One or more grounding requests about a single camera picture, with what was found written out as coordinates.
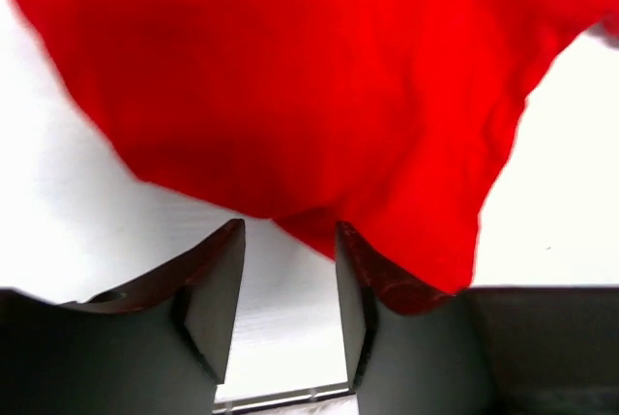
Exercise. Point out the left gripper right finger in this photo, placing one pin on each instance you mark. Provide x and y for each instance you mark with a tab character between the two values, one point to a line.
412	349

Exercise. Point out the red t-shirt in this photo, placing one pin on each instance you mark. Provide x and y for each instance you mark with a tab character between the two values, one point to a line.
394	115

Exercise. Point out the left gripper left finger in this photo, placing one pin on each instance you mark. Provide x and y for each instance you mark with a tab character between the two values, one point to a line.
158	344

